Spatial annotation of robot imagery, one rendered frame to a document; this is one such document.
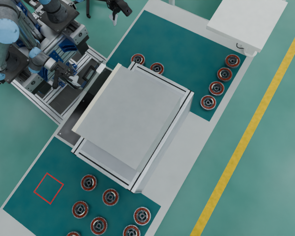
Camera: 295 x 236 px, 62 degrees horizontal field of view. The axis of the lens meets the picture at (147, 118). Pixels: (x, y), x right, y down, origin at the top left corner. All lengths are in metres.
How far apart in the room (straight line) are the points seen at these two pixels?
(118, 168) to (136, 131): 0.29
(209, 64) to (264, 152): 1.13
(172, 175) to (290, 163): 1.37
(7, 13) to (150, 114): 0.85
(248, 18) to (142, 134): 0.96
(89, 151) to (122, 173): 0.23
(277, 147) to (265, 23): 1.40
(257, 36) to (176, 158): 0.93
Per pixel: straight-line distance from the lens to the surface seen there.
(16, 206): 2.05
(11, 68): 1.96
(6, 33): 1.44
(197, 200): 2.50
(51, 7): 1.94
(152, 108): 1.24
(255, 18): 1.70
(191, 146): 1.77
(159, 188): 1.74
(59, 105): 2.67
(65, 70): 1.66
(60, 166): 1.92
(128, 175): 1.39
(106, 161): 1.43
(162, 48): 2.06
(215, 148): 2.56
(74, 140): 1.89
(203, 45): 2.09
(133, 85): 1.30
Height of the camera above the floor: 2.49
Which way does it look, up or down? 73 degrees down
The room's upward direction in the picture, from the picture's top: 17 degrees counter-clockwise
